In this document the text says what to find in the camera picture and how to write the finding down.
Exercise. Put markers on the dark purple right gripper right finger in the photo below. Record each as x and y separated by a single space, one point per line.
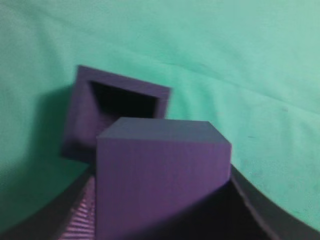
236 210

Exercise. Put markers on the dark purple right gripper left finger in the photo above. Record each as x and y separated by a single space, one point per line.
70 216

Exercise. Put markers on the dark purple cube block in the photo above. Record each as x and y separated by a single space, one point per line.
149 170

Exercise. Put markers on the purple cube groove holder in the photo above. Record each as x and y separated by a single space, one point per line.
98 99

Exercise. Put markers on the green table cloth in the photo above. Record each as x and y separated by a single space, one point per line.
250 67

